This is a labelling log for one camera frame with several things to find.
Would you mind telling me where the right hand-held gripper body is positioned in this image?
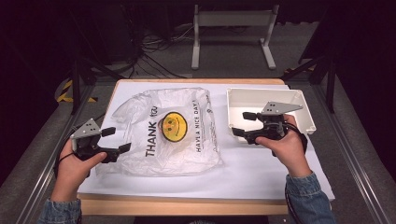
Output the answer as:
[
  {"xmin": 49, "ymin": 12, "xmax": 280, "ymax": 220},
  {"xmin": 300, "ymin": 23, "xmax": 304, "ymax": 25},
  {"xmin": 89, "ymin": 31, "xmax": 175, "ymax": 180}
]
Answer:
[{"xmin": 246, "ymin": 101, "xmax": 304, "ymax": 146}]

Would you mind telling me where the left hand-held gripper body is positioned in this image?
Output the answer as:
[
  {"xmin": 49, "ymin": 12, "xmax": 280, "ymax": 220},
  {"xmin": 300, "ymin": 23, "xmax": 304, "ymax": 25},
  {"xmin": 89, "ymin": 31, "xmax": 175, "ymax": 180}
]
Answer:
[{"xmin": 69, "ymin": 118, "xmax": 121, "ymax": 164}]

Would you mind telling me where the translucent printed plastic bag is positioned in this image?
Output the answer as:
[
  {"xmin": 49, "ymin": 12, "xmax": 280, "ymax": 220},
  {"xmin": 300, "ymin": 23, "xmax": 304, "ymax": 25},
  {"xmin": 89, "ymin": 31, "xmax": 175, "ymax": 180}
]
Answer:
[{"xmin": 94, "ymin": 87, "xmax": 224, "ymax": 177}]

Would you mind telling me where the person's left hand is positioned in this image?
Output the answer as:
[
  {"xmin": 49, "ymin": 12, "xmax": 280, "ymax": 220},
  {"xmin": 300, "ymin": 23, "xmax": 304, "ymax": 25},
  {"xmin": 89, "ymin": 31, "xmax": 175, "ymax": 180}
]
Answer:
[{"xmin": 55, "ymin": 139, "xmax": 108, "ymax": 189}]

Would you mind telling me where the person's right hand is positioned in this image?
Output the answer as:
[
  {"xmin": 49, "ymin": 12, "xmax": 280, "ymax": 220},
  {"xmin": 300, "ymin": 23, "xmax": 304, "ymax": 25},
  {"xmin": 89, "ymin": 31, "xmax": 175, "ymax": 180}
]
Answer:
[{"xmin": 255, "ymin": 114, "xmax": 313, "ymax": 178}]

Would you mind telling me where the white plastic tray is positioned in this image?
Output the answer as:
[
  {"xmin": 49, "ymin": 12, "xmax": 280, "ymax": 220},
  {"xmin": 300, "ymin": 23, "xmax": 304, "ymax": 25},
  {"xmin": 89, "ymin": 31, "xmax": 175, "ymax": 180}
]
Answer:
[{"xmin": 226, "ymin": 87, "xmax": 318, "ymax": 145}]

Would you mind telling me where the white paper sheet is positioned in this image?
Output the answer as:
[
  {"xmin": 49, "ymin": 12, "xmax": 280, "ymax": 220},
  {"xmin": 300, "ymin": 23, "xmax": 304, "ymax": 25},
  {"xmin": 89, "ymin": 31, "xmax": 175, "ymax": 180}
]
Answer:
[{"xmin": 78, "ymin": 81, "xmax": 335, "ymax": 201}]

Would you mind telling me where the black tripod stand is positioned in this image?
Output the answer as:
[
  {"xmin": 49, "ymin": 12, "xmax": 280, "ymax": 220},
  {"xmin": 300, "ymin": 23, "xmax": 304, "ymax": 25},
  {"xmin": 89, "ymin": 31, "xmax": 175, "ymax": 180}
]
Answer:
[
  {"xmin": 68, "ymin": 55, "xmax": 126, "ymax": 116},
  {"xmin": 279, "ymin": 55, "xmax": 338, "ymax": 115}
]

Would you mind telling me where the wooden table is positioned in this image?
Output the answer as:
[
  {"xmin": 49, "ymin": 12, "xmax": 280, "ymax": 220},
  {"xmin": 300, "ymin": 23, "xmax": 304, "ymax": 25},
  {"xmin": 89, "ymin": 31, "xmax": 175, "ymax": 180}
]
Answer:
[{"xmin": 77, "ymin": 77, "xmax": 335, "ymax": 217}]

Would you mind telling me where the white metal stand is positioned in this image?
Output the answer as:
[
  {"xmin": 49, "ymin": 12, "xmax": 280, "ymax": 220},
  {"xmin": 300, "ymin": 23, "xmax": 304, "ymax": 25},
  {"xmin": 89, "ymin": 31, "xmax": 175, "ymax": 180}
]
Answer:
[{"xmin": 191, "ymin": 4, "xmax": 280, "ymax": 71}]

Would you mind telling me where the left hand-held gripper black cable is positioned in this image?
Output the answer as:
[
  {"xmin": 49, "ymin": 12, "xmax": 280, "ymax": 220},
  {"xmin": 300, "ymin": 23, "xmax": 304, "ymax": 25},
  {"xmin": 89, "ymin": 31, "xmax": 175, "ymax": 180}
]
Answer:
[{"xmin": 53, "ymin": 123, "xmax": 78, "ymax": 178}]

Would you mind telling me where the hand-held gripper black cable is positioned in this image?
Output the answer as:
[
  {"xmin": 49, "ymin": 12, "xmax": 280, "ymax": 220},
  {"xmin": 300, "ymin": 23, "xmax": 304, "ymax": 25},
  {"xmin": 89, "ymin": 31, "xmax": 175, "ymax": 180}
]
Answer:
[
  {"xmin": 53, "ymin": 123, "xmax": 78, "ymax": 178},
  {"xmin": 272, "ymin": 121, "xmax": 309, "ymax": 158}
]

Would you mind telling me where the right hand-held gripper black cable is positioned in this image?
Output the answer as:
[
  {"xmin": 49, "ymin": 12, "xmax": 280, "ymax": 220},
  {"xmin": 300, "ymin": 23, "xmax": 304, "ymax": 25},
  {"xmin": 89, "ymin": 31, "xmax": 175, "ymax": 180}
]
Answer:
[{"xmin": 272, "ymin": 121, "xmax": 309, "ymax": 158}]

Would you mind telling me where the aluminium frame rail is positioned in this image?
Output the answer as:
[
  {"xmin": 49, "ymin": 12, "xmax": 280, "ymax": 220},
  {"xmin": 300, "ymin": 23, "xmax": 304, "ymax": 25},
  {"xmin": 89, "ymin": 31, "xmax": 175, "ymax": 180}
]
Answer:
[
  {"xmin": 311, "ymin": 83, "xmax": 391, "ymax": 224},
  {"xmin": 13, "ymin": 84, "xmax": 96, "ymax": 224}
]

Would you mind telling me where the tangle of floor cables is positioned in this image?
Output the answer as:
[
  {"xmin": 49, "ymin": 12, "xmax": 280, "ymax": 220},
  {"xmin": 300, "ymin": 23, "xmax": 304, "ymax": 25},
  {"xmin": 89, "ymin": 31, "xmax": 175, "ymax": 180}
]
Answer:
[{"xmin": 120, "ymin": 4, "xmax": 195, "ymax": 79}]

